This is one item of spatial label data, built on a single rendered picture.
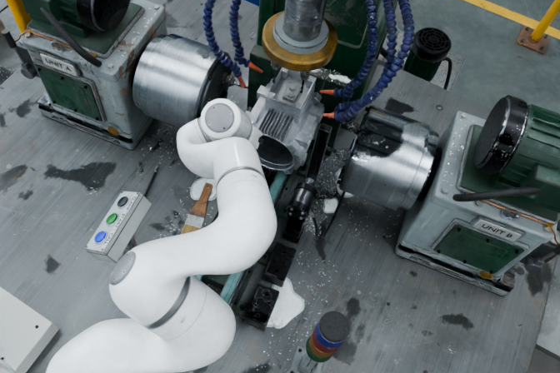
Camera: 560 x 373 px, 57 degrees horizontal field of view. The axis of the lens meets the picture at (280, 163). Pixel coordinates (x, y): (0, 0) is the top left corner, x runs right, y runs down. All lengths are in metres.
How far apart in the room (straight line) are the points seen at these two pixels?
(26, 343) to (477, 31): 2.99
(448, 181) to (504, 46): 2.30
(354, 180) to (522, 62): 2.28
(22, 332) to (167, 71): 0.74
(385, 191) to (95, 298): 0.82
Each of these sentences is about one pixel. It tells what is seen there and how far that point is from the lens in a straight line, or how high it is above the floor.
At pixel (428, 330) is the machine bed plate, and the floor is 0.80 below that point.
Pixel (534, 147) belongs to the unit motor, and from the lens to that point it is 1.24.
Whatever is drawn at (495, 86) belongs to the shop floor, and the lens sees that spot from 3.29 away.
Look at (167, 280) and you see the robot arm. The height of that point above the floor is 1.52.
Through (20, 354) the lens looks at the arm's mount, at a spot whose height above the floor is 0.87.
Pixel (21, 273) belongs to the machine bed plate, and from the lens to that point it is 1.60.
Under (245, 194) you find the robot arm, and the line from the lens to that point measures 0.81.
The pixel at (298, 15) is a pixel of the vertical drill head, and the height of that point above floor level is 1.43.
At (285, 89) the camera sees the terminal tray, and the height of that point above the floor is 1.12.
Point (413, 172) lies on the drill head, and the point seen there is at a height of 1.14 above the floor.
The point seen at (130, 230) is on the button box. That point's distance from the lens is 1.29.
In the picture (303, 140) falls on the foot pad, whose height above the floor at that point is 1.08.
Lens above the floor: 2.22
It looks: 58 degrees down
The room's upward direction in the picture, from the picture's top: 9 degrees clockwise
